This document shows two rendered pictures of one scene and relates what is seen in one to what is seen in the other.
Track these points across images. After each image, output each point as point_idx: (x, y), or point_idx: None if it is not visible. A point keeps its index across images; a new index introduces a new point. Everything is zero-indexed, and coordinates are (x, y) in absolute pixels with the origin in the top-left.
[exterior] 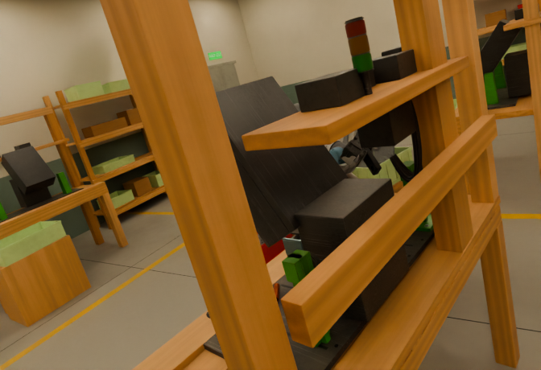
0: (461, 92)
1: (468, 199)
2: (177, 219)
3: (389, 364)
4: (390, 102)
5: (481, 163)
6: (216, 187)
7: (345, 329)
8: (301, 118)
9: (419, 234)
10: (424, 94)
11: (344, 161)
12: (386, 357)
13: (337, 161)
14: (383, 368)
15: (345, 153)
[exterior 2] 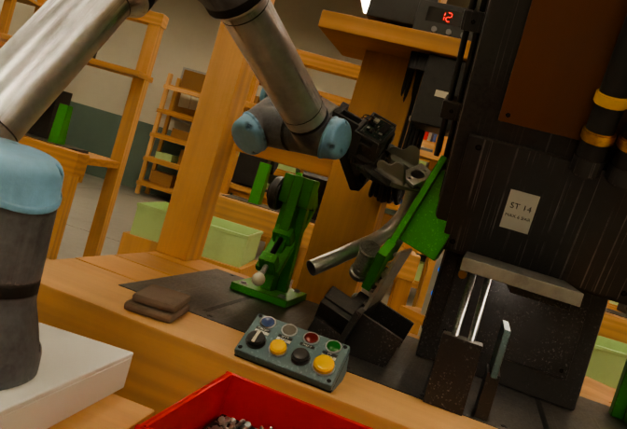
0: (243, 74)
1: (168, 257)
2: None
3: (598, 399)
4: None
5: (215, 193)
6: None
7: (589, 402)
8: None
9: (312, 305)
10: (420, 82)
11: (419, 155)
12: (591, 398)
13: (346, 151)
14: (607, 403)
15: (388, 138)
